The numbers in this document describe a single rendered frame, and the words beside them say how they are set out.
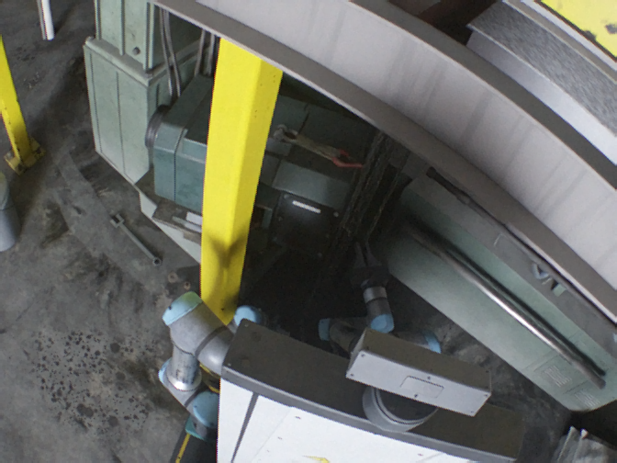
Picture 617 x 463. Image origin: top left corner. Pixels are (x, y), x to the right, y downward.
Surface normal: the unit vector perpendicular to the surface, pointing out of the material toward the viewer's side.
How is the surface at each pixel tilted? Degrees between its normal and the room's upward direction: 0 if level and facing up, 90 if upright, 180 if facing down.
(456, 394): 61
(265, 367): 0
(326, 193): 45
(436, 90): 90
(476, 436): 0
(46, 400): 0
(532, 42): 30
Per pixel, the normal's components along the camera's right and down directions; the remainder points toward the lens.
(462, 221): 0.20, -0.50
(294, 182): -0.05, 0.21
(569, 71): -0.12, -0.11
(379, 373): -0.18, 0.44
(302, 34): -0.58, 0.63
